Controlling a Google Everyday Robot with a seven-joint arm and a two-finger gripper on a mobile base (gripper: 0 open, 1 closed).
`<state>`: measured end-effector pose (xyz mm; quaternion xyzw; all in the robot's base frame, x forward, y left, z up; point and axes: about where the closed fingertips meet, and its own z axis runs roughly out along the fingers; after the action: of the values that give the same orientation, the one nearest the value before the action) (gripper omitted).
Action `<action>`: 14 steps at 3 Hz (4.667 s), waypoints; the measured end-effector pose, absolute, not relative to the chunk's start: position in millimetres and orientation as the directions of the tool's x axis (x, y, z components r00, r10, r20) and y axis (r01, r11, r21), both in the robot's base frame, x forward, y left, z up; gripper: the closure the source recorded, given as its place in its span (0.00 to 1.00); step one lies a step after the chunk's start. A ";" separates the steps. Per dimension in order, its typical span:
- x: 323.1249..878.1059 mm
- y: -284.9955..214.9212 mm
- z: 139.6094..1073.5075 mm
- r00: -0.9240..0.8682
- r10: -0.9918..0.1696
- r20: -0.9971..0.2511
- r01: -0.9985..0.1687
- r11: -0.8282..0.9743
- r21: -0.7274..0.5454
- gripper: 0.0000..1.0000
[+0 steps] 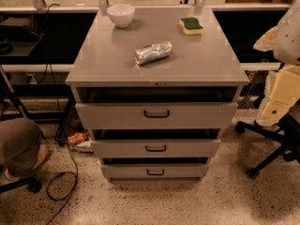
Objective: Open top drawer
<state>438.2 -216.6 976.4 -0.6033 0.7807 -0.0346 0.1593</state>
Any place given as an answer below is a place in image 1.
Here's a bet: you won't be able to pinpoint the grey top drawer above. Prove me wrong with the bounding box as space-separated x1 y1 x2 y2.
76 102 237 129

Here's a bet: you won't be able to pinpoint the grey drawer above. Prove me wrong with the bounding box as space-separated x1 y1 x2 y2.
100 164 209 180
91 139 220 158
76 102 237 129

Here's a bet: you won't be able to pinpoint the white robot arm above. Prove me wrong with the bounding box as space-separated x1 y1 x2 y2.
253 0 300 127

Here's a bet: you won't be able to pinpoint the grey metal drawer cabinet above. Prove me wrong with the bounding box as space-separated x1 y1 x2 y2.
65 6 250 182

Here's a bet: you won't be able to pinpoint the grey middle drawer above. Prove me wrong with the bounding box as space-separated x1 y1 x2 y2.
91 139 220 158

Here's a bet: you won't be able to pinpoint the grey bottom drawer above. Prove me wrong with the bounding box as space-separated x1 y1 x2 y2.
100 164 209 180

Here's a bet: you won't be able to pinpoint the yellow green sponge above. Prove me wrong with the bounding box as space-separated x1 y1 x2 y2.
179 17 203 36

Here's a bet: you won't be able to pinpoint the white ceramic bowl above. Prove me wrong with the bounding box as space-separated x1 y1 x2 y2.
107 5 135 27

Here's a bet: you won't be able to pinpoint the orange snack packet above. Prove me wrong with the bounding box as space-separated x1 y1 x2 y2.
67 132 88 145

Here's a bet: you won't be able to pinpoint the tan shoe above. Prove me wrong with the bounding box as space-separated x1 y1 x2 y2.
4 144 49 181

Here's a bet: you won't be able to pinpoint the black chair caster left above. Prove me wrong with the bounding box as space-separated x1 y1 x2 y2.
0 177 42 193

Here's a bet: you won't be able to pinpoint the person's leg brown trousers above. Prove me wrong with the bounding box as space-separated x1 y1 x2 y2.
0 118 40 177

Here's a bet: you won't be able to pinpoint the black floor cable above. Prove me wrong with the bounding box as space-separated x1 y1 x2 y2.
45 142 79 225

